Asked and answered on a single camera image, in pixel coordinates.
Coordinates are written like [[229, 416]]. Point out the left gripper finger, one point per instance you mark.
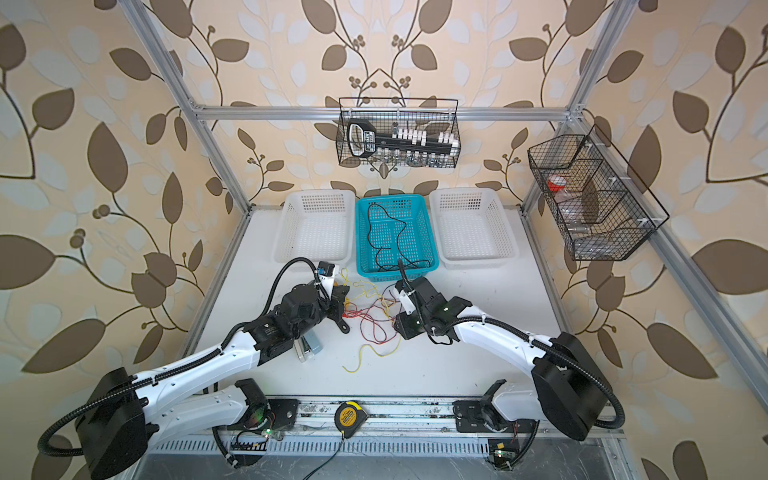
[[335, 310], [339, 294]]

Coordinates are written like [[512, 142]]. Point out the white plastic basket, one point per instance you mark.
[[471, 228], [318, 225]]

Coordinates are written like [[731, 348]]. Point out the right white plastic basket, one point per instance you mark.
[[471, 228]]

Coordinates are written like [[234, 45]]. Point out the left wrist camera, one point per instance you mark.
[[326, 273]]

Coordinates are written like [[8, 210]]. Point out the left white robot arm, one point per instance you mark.
[[127, 415]]

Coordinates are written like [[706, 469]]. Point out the red item in basket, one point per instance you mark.
[[556, 183]]

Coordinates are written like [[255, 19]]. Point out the back black wire basket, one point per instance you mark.
[[432, 113]]

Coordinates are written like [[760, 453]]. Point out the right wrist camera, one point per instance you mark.
[[404, 297]]

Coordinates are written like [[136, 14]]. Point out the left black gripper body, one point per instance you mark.
[[330, 304]]

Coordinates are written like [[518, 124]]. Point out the green pipe wrench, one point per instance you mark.
[[343, 326]]

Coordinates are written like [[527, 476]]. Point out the right black wire basket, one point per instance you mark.
[[607, 210]]

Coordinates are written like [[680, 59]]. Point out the grey blue stapler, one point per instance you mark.
[[307, 346]]

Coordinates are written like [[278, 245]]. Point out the aluminium frame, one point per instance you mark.
[[707, 279]]

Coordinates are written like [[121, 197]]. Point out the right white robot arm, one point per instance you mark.
[[569, 389]]

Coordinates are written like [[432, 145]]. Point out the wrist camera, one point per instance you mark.
[[326, 273], [404, 297]]

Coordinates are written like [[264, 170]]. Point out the black wire basket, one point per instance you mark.
[[607, 210], [432, 113]]

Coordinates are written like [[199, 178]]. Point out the teal plastic basket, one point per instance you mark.
[[394, 231]]

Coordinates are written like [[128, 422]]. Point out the left white plastic basket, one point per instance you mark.
[[318, 225]]

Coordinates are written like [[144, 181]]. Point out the yellow tape measure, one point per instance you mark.
[[349, 417]]

